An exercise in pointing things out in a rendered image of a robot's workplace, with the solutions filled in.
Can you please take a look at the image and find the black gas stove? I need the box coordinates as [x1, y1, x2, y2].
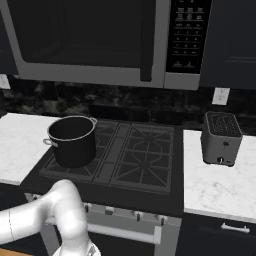
[19, 114, 185, 256]

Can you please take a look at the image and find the black stock pot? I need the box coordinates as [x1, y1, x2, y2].
[42, 115, 99, 169]

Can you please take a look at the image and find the grey toaster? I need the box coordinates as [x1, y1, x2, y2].
[200, 110, 244, 167]

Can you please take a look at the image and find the microwave door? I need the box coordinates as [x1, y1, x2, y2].
[0, 0, 172, 90]

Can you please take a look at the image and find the stainless steel microwave oven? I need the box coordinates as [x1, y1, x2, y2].
[0, 0, 214, 91]

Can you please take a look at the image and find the silver oven door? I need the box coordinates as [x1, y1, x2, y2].
[39, 208, 183, 256]

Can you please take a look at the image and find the dark blue drawer front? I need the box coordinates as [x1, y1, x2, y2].
[175, 212, 256, 256]

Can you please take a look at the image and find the black microwave door handle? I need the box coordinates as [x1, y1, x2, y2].
[139, 0, 157, 83]

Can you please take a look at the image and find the white wall outlet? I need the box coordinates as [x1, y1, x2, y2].
[0, 73, 11, 90]
[211, 86, 231, 107]

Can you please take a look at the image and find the white oven door handle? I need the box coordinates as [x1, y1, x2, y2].
[44, 216, 163, 246]

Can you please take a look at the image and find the dark blue wall cupboard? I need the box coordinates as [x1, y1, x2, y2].
[199, 0, 256, 91]
[0, 11, 20, 77]

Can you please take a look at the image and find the silver drawer handle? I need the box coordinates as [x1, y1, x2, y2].
[220, 222, 251, 235]

